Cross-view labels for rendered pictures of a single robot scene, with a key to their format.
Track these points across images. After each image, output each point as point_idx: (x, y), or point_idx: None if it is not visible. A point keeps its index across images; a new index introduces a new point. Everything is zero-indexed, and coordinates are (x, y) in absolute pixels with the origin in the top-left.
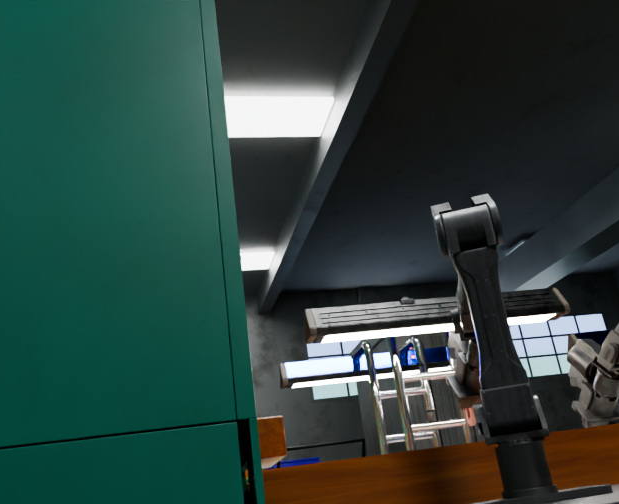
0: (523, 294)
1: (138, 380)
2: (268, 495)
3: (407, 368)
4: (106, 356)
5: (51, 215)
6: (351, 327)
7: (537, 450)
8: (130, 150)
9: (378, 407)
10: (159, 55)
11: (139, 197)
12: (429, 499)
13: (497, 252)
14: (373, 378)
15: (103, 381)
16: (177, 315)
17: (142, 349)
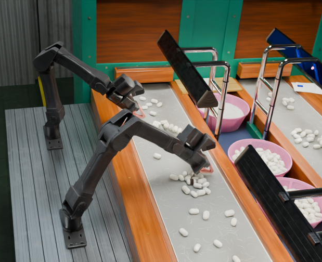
0: (197, 82)
1: (78, 44)
2: (90, 92)
3: (303, 73)
4: (77, 33)
5: None
6: (161, 49)
7: (45, 127)
8: None
9: (256, 84)
10: None
11: None
12: (97, 123)
13: (38, 73)
14: (259, 68)
15: (77, 39)
16: (79, 30)
17: (78, 36)
